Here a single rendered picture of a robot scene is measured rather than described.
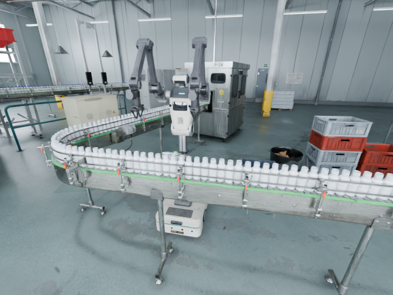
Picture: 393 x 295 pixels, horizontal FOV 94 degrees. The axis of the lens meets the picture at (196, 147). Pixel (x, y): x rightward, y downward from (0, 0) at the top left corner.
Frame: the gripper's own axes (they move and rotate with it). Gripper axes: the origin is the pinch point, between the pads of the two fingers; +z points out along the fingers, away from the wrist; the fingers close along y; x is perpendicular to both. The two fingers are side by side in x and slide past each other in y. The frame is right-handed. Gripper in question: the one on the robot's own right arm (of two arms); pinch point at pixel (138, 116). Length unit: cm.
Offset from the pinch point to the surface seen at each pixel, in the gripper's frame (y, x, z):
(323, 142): -157, 208, 60
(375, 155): -169, 290, 79
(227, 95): -345, 58, 16
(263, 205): 21, 98, 52
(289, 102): -897, 353, 96
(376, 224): 22, 167, 55
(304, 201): 21, 123, 45
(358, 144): -162, 258, 62
